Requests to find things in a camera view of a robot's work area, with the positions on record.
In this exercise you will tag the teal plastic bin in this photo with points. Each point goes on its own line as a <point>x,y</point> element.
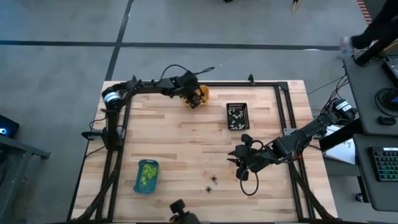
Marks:
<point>138,186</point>

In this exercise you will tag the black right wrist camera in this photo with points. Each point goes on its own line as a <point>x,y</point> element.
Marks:
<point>242,175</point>

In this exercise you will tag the black aluminium table frame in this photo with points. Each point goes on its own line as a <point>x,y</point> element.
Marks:
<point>248,84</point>

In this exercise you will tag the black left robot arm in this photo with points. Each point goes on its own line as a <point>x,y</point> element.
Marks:
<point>140,87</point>

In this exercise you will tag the black monitor pole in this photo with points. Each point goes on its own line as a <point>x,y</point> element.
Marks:
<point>370,56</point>

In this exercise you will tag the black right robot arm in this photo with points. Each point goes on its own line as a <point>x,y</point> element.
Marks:
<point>311,130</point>

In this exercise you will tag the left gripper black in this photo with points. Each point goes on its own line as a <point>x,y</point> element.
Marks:
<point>189,85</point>

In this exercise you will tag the small black box device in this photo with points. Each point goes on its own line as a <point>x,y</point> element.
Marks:
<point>93,135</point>

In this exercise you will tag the white paper sheet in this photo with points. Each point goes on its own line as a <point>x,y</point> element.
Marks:
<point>342,154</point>

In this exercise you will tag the black round monitor base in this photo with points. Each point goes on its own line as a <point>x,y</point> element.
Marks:
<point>388,104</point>

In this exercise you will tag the grey computer desk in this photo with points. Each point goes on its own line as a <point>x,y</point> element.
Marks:
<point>367,93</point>

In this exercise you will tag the black caster wheel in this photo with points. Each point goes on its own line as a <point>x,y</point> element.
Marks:
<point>359,198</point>

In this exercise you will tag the black plastic spider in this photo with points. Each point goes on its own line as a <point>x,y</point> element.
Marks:
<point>214,179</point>
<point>208,189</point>

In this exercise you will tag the black mesh basket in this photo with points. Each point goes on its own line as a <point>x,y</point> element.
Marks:
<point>245,107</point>

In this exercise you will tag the black device with blue light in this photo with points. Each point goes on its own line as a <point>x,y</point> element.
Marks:
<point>11,126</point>

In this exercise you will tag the silver metal bracket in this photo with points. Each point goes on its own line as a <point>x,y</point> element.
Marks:
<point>287,131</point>

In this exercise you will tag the yellow plastic bin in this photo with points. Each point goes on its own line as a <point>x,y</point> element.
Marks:
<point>206,93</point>

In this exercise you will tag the yellow stand leg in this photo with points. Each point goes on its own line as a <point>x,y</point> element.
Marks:
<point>295,6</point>

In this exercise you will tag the grey metal cart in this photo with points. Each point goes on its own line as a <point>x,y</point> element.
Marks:
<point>18,146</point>

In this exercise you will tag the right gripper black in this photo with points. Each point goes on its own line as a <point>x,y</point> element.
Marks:
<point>255,155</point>

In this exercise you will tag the black tablet device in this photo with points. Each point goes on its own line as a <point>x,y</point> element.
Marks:
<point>392,70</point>

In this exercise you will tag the black computer keyboard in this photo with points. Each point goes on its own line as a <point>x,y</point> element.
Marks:
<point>385,163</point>

